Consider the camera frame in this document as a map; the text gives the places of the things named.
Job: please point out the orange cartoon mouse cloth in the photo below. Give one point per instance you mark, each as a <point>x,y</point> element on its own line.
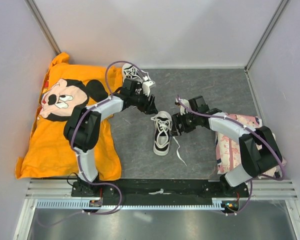
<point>65,86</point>

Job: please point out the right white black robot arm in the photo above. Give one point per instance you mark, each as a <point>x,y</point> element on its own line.
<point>258,148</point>

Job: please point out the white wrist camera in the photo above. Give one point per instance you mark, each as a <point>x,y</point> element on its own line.
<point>183,104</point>
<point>147,86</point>

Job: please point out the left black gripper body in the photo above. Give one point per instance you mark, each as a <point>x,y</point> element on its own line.
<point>142,101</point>

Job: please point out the pink printed cloth bag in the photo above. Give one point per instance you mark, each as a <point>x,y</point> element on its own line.
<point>227,151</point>

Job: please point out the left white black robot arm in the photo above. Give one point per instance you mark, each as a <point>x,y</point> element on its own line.
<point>82,130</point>

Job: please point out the black white sneaker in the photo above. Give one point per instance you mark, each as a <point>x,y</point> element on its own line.
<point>163,135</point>
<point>130,72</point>

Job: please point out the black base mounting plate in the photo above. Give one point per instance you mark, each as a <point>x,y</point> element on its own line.
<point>136,191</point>

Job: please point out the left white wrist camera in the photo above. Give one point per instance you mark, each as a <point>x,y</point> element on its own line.
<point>147,86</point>

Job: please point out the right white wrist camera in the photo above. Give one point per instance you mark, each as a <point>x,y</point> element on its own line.
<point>183,104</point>

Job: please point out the grey slotted cable duct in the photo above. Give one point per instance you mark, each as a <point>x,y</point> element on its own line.
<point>80,204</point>

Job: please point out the white tape scrap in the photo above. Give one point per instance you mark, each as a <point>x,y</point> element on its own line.
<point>160,192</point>

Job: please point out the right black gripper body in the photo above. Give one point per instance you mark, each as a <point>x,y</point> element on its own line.
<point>188,121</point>

